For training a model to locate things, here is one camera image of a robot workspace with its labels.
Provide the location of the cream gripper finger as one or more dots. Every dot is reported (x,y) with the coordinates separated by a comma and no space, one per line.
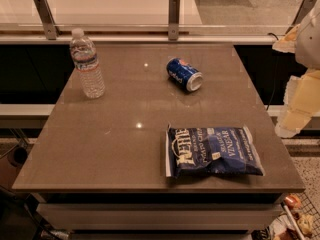
(301,103)
(287,44)

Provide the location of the blue pepsi can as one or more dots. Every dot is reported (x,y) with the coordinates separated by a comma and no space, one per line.
(184,74)

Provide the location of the glass railing panel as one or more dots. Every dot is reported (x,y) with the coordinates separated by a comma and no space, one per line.
(217,17)

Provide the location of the blue kettle chips bag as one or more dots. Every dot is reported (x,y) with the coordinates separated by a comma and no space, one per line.
(211,150)

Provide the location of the clear plastic water bottle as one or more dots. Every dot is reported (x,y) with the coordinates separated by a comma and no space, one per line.
(84,55)

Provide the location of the right metal railing bracket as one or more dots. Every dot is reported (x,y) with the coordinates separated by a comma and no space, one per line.
(304,8)

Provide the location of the metal railing bracket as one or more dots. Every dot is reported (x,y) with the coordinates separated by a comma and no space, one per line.
(50,29)
(304,8)
(173,19)

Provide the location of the wire basket with snacks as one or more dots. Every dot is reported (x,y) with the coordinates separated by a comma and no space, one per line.
(299,220)

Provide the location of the middle metal railing bracket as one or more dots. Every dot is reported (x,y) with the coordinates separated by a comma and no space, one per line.
(173,19)

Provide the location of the left metal railing bracket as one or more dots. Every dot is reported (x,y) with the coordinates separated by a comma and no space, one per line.
(50,29)

